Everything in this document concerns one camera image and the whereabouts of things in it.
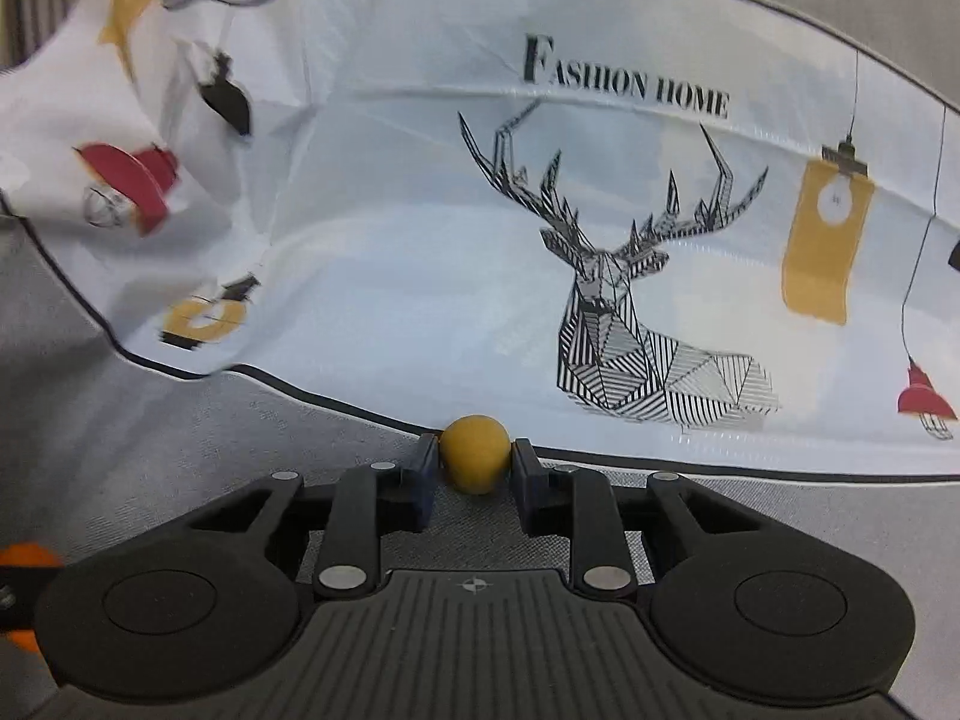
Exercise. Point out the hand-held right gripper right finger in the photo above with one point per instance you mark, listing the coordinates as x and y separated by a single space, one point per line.
525 485

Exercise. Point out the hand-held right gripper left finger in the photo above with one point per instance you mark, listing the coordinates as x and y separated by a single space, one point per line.
426 481

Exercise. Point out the small round yellow fruit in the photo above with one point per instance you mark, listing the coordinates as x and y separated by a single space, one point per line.
474 454

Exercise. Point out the deer-print white quilt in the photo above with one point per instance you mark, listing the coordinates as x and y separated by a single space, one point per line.
412 240

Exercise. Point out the bare orange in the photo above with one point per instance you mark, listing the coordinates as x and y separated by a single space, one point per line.
30 560

